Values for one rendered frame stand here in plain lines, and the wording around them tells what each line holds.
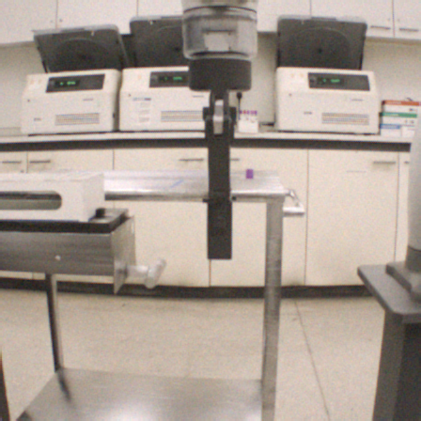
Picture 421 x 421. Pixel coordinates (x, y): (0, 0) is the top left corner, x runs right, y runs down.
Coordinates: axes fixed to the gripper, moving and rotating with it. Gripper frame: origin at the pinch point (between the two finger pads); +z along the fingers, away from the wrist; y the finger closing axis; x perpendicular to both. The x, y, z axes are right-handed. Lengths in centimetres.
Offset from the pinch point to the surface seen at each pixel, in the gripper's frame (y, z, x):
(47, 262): 6.7, 3.0, -19.6
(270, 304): -24.8, 17.3, 7.7
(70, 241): 6.7, 0.5, -16.6
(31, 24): -258, -80, -126
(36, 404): -46, 52, -46
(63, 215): 4.9, -2.3, -17.9
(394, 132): -269, -13, 98
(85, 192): 4.4, -4.9, -15.1
